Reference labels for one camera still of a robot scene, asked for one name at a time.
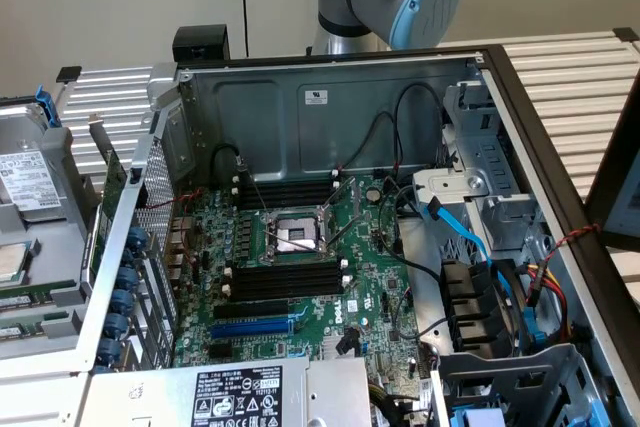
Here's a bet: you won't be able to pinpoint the silver socket cover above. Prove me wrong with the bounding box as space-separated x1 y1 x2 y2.
322 175 362 248

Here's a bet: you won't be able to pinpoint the thin metal locking lever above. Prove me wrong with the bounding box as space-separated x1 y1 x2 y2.
319 214 375 254
237 156 276 222

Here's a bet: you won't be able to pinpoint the CPU socket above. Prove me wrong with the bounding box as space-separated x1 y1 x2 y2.
259 206 341 266

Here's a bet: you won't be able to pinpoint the silver open PC case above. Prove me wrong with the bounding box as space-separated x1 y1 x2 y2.
0 44 640 427

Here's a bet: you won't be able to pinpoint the green Dell motherboard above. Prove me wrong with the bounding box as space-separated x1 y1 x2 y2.
172 174 431 398

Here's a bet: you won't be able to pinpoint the silver disk bay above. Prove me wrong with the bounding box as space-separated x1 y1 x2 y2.
412 166 546 258

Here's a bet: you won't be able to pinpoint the long black expansion slot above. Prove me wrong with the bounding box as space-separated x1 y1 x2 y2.
213 298 291 322

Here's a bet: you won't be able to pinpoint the blue expansion slot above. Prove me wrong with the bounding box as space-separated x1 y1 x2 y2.
209 319 306 342

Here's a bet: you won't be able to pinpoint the silver finned heat sink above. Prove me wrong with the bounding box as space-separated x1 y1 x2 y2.
321 334 364 361

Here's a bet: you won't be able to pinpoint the silver drive cage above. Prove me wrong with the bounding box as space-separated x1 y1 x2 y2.
439 79 507 173

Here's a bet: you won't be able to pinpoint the black fan shroud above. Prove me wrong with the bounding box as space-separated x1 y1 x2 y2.
438 256 521 354

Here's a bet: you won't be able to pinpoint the black box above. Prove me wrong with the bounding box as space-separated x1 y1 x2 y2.
172 24 231 61

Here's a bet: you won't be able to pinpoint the blue card retention clip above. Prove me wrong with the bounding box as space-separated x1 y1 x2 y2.
127 225 150 251
110 289 135 314
103 312 129 339
97 337 121 364
117 266 140 292

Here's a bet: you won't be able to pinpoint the green graphics card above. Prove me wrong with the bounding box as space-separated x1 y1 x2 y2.
85 114 130 288

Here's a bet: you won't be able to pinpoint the silver perforated disk cage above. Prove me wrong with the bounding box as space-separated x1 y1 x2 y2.
430 341 604 427

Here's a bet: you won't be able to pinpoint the grey parts rack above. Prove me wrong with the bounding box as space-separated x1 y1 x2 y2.
0 94 104 361

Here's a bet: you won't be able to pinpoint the silver power supply unit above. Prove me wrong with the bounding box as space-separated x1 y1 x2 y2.
89 355 374 427

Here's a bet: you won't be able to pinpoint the blue plastic disk carrier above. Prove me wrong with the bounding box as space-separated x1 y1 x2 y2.
449 406 507 427

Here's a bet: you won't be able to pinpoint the silver hard disk white label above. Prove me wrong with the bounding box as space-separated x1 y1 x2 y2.
0 101 70 222

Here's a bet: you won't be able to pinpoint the silver CPU chip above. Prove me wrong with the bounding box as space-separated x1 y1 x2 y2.
0 241 32 284

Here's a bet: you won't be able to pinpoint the thin black red wire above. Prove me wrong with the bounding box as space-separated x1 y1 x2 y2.
335 110 399 174

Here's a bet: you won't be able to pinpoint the thick black looped cable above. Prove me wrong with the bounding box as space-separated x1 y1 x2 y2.
211 143 243 198

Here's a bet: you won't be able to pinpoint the red black twisted wire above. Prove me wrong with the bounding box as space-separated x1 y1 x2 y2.
143 186 207 268
542 223 602 264

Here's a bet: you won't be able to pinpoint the blue SATA wire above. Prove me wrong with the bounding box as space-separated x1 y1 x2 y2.
422 196 501 278

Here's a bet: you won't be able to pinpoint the black plug with cable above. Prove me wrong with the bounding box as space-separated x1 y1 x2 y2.
335 327 362 354

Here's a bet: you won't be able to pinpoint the thick braided yellow black wires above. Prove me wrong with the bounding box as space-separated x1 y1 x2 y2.
368 380 401 418

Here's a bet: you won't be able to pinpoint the red yellow power wires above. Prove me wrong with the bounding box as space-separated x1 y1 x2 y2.
514 260 574 343

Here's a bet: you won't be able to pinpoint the blue plastic bracket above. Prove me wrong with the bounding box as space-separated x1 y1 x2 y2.
33 86 64 129

